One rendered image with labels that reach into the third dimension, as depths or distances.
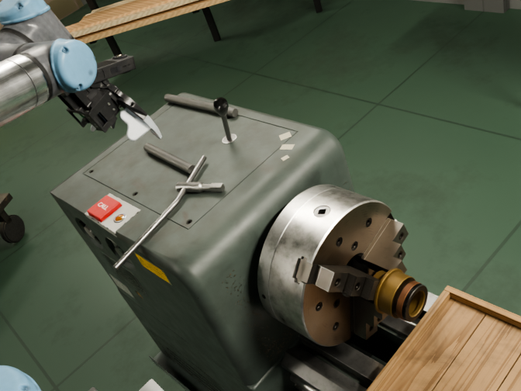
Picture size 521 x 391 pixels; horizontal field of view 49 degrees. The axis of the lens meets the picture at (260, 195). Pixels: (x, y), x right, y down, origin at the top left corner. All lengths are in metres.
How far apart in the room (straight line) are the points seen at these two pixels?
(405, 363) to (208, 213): 0.52
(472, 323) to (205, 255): 0.59
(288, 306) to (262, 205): 0.21
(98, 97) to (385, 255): 0.63
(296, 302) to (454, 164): 2.11
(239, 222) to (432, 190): 1.92
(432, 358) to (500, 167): 1.88
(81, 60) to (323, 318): 0.65
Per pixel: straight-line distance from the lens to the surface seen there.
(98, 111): 1.11
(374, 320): 1.19
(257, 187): 1.19
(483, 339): 1.30
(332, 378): 1.32
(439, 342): 1.30
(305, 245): 1.07
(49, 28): 1.04
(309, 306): 1.10
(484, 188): 2.94
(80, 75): 0.88
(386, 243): 1.18
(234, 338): 1.23
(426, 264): 2.62
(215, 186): 1.21
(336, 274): 1.06
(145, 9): 4.87
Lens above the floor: 1.96
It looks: 37 degrees down
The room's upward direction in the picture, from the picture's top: 22 degrees counter-clockwise
